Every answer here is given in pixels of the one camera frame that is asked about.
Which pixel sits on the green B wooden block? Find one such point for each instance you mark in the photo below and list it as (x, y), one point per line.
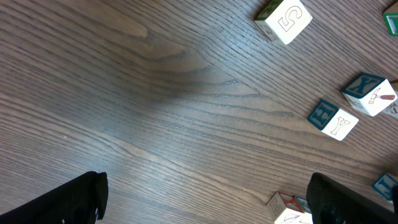
(283, 20)

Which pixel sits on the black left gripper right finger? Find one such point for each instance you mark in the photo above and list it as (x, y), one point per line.
(331, 202)

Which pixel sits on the plain wooden block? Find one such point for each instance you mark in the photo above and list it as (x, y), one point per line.
(332, 120)

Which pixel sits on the wooden block red picture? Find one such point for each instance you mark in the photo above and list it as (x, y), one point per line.
(369, 94)

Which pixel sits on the green R wooden block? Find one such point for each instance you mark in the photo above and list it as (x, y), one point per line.
(390, 17)

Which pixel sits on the yellow-sided wooden block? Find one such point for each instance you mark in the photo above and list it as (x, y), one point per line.
(383, 185)

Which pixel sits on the red-sided left wooden block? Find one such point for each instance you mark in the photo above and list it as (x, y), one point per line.
(289, 209)

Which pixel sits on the green-sided tilted wooden block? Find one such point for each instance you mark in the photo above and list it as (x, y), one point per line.
(392, 109)

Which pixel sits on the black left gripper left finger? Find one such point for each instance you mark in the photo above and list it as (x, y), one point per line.
(81, 200)

